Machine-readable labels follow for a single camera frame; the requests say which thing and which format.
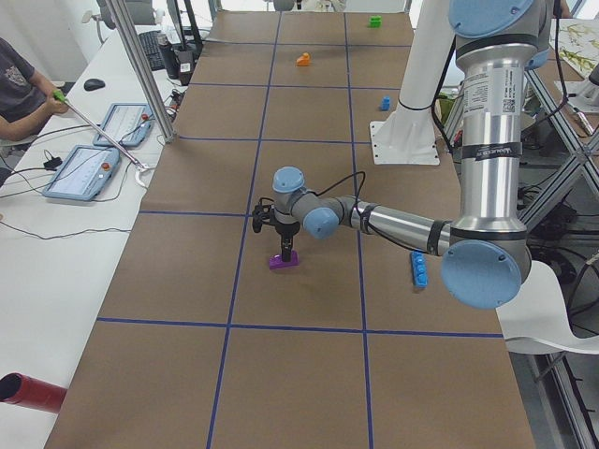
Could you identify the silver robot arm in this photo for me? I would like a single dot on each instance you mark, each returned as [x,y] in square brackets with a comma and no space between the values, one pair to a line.
[484,255]

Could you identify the purple trapezoid block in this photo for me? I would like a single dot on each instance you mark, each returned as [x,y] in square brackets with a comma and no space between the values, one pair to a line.
[277,261]

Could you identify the red cylinder tube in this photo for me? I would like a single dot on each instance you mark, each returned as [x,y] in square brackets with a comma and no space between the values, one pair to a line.
[25,391]

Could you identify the seated person grey shirt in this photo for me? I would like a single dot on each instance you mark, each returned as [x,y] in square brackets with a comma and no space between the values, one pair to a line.
[27,97]

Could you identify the black computer mouse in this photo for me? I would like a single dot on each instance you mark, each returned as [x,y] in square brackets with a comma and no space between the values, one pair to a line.
[93,84]

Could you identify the long blue studded block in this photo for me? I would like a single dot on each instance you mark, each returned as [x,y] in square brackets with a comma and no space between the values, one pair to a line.
[419,269]

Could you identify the green handled reacher stick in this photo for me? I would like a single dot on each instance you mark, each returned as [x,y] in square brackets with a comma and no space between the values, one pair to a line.
[141,168]

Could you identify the black keyboard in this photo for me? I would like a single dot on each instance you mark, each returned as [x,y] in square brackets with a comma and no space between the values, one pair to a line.
[149,44]

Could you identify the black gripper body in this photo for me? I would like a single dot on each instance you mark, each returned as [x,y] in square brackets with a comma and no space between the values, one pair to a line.
[286,229]

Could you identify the orange trapezoid block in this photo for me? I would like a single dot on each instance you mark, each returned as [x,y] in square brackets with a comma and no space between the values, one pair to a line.
[304,60]

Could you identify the blue teach pendant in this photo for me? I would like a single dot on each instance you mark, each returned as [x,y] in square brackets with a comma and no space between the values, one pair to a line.
[84,173]
[129,123]

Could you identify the green block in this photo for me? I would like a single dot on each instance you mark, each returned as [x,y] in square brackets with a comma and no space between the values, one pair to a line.
[375,21]

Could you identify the small blue block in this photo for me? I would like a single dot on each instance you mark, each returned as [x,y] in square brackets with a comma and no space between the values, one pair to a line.
[385,103]

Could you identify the blue teach pendant far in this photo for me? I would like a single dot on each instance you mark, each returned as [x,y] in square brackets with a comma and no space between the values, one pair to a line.
[129,123]

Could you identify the blue teach pendant near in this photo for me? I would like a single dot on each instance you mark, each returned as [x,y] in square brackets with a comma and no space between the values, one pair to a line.
[84,173]

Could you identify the aluminium frame post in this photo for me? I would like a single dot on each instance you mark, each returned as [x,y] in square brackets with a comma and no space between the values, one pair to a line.
[129,36]

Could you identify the black drink bottle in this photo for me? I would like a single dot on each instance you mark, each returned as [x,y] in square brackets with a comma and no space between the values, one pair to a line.
[168,56]

